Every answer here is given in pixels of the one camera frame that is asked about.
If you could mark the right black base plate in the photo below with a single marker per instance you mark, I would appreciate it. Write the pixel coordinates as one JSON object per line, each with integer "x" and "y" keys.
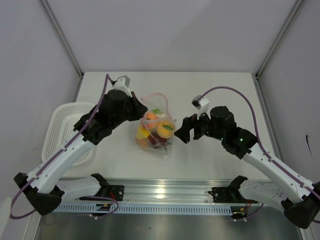
{"x": 229, "y": 195}

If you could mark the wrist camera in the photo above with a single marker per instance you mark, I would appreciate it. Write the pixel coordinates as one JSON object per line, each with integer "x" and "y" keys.
{"x": 201, "y": 103}
{"x": 122, "y": 84}

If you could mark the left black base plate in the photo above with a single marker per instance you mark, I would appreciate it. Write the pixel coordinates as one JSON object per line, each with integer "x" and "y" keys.
{"x": 116, "y": 192}

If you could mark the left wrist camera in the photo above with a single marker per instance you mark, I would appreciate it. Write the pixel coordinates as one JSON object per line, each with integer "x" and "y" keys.
{"x": 122, "y": 84}

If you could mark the white slotted cable duct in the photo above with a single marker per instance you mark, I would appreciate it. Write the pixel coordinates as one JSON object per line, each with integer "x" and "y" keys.
{"x": 160, "y": 209}

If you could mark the aluminium mounting rail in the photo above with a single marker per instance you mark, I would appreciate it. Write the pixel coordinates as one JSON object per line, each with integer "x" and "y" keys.
{"x": 162, "y": 191}

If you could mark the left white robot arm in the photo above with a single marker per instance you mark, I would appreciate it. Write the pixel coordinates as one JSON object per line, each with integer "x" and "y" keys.
{"x": 43, "y": 186}

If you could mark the pink orange toy peach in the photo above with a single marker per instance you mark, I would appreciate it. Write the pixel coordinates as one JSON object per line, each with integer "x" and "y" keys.
{"x": 151, "y": 120}

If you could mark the aluminium frame post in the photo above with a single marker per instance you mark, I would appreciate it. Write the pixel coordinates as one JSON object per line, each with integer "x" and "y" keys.
{"x": 55, "y": 25}
{"x": 281, "y": 35}

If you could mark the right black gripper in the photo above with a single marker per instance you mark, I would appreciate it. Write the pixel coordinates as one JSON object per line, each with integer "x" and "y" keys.
{"x": 189, "y": 123}

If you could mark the red toy apple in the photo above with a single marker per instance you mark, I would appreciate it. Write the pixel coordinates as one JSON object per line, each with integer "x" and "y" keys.
{"x": 156, "y": 141}

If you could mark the white perforated plastic basket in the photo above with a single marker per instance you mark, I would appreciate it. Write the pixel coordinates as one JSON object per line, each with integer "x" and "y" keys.
{"x": 61, "y": 125}

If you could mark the orange toy pineapple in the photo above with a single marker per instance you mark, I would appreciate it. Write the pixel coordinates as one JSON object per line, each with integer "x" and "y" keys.
{"x": 143, "y": 143}

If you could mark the white green toy cabbage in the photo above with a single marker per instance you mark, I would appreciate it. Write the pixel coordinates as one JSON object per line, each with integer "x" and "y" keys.
{"x": 160, "y": 114}

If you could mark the clear zip top bag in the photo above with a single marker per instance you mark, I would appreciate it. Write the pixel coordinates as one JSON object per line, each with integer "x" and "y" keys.
{"x": 152, "y": 101}

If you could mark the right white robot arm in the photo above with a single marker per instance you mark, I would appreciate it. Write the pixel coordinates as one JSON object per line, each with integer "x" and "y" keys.
{"x": 246, "y": 146}

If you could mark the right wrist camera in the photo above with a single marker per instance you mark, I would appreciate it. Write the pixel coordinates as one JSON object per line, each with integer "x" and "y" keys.
{"x": 201, "y": 103}

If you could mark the yellow toy pear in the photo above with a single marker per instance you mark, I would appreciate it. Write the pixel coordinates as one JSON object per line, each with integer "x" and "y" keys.
{"x": 142, "y": 133}

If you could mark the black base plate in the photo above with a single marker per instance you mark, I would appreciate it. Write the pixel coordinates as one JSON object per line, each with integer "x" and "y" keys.
{"x": 116, "y": 192}
{"x": 229, "y": 195}

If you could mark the left aluminium frame post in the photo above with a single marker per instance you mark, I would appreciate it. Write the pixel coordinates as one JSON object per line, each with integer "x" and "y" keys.
{"x": 55, "y": 25}

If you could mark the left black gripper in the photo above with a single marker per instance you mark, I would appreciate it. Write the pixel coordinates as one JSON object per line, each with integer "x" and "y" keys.
{"x": 140, "y": 109}

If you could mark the right aluminium frame post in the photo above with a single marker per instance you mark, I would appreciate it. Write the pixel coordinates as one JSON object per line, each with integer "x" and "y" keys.
{"x": 281, "y": 35}

